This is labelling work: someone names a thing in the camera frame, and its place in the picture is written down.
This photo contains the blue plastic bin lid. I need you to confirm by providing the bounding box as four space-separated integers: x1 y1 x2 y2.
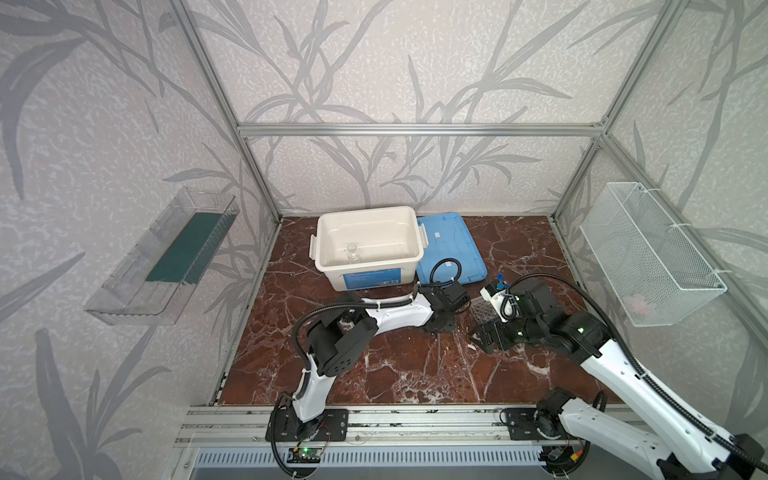
416 213 487 285

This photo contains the white plastic storage bin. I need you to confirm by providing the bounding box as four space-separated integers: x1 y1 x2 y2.
309 206 428 292

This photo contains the clear small plastic beaker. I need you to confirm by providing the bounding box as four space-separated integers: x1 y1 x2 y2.
346 243 361 263

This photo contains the clear test tube rack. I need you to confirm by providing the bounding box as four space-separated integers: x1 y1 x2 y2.
469 297 498 324

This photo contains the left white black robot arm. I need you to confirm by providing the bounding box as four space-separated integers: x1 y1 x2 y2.
289 280 470 424

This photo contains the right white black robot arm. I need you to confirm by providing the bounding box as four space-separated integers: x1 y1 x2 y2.
470 274 767 479

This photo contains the green circuit board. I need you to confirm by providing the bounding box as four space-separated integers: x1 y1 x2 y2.
287 447 325 464

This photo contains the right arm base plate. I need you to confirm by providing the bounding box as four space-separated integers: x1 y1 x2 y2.
499 406 561 440

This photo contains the white wire mesh basket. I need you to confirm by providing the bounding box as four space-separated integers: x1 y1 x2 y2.
580 182 728 327

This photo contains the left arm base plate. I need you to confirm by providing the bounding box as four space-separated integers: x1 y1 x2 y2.
265 407 349 442

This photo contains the clear wall shelf green mat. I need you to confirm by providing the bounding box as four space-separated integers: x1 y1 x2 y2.
84 187 240 326

